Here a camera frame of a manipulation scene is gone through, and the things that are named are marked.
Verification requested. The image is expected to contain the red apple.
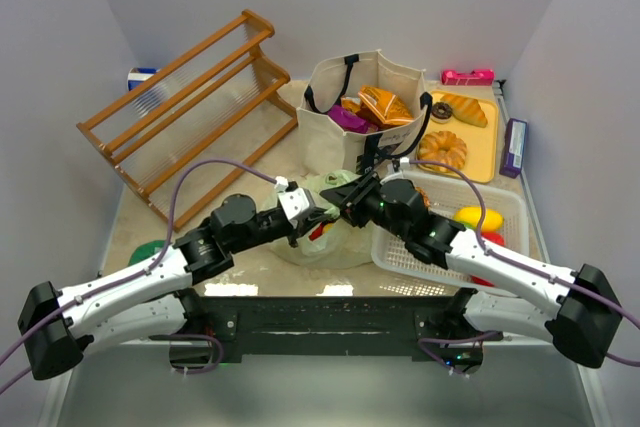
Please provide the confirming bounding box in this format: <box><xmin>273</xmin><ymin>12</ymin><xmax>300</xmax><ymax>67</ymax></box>
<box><xmin>309</xmin><ymin>224</ymin><xmax>327</xmax><ymax>241</ymax></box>
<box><xmin>470</xmin><ymin>276</ymin><xmax>495</xmax><ymax>287</ymax></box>

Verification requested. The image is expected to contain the light green plastic bag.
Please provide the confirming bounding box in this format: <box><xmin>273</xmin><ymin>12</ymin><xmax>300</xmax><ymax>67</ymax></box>
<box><xmin>269</xmin><ymin>169</ymin><xmax>374</xmax><ymax>270</ymax></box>

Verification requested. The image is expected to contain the beige canvas tote bag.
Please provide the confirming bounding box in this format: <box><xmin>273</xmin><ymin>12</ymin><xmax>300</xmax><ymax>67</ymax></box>
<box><xmin>297</xmin><ymin>50</ymin><xmax>433</xmax><ymax>174</ymax></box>

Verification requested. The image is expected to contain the purple snack packet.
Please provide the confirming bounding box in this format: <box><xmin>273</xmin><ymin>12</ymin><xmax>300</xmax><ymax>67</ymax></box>
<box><xmin>327</xmin><ymin>105</ymin><xmax>370</xmax><ymax>134</ymax></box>

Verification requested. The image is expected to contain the orange snack packet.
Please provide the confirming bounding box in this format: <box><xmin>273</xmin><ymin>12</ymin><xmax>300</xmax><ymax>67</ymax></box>
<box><xmin>340</xmin><ymin>85</ymin><xmax>414</xmax><ymax>129</ymax></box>

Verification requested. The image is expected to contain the yellow banana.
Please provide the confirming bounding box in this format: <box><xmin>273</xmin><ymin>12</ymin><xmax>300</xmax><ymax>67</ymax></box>
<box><xmin>453</xmin><ymin>206</ymin><xmax>504</xmax><ymax>232</ymax></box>

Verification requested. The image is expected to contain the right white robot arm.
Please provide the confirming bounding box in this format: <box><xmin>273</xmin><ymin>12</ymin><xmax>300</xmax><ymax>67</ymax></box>
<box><xmin>320</xmin><ymin>173</ymin><xmax>622</xmax><ymax>368</ymax></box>

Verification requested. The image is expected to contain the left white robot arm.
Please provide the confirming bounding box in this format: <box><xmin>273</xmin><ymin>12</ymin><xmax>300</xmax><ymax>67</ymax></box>
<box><xmin>18</xmin><ymin>188</ymin><xmax>336</xmax><ymax>380</ymax></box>

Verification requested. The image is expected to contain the orange pineapple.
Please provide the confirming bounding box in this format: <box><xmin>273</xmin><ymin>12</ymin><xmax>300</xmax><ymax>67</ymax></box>
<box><xmin>414</xmin><ymin>187</ymin><xmax>431</xmax><ymax>208</ymax></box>

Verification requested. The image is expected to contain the white plastic basket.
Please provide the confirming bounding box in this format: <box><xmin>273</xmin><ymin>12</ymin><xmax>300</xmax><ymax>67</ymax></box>
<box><xmin>372</xmin><ymin>169</ymin><xmax>530</xmax><ymax>297</ymax></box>

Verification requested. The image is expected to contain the dark green plastic bag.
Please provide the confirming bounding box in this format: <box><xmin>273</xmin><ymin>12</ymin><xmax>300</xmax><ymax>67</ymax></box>
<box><xmin>128</xmin><ymin>240</ymin><xmax>166</xmax><ymax>268</ymax></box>

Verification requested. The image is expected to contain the chocolate donut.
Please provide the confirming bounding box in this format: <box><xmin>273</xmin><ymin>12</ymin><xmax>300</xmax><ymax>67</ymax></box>
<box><xmin>431</xmin><ymin>102</ymin><xmax>453</xmax><ymax>124</ymax></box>

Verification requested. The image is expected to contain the brown wooden rack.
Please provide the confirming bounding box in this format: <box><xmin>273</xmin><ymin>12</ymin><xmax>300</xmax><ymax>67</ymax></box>
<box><xmin>77</xmin><ymin>10</ymin><xmax>297</xmax><ymax>230</ymax></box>

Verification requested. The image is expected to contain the yellow tray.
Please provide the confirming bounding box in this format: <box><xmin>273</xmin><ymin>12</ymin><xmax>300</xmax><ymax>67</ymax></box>
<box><xmin>425</xmin><ymin>89</ymin><xmax>499</xmax><ymax>183</ymax></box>

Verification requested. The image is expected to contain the croissant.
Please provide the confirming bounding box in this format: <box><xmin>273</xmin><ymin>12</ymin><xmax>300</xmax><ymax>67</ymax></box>
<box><xmin>440</xmin><ymin>93</ymin><xmax>488</xmax><ymax>128</ymax></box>

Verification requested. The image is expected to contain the purple box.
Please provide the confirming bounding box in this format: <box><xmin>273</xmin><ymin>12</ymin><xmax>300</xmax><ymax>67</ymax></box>
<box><xmin>499</xmin><ymin>118</ymin><xmax>528</xmax><ymax>179</ymax></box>

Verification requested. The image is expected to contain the pink box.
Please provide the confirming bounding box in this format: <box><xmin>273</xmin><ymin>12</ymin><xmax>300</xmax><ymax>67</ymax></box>
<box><xmin>441</xmin><ymin>69</ymin><xmax>495</xmax><ymax>86</ymax></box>

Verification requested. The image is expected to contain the blue white carton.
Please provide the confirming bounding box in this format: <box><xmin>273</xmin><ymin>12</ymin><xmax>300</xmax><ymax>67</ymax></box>
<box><xmin>127</xmin><ymin>67</ymin><xmax>158</xmax><ymax>91</ymax></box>

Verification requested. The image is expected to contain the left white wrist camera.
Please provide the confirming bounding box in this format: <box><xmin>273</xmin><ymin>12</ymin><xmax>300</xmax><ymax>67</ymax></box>
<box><xmin>277</xmin><ymin>187</ymin><xmax>316</xmax><ymax>227</ymax></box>

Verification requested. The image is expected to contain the glazed ring bread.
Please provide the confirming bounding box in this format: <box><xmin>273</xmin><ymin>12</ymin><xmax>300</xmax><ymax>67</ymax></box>
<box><xmin>417</xmin><ymin>131</ymin><xmax>468</xmax><ymax>170</ymax></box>

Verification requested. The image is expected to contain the black base frame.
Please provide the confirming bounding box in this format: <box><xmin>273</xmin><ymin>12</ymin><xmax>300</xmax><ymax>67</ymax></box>
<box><xmin>176</xmin><ymin>289</ymin><xmax>483</xmax><ymax>373</ymax></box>

